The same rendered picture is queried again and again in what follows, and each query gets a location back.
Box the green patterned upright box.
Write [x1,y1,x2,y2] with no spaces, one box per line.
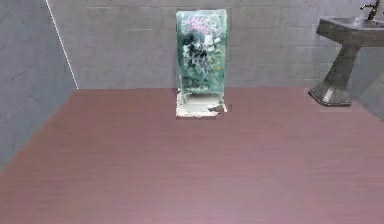
[175,8,229,120]

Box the grey pedestal sink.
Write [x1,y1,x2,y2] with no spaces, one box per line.
[307,15,384,108]

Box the dark bronze sink faucet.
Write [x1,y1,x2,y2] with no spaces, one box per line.
[359,0,383,22]

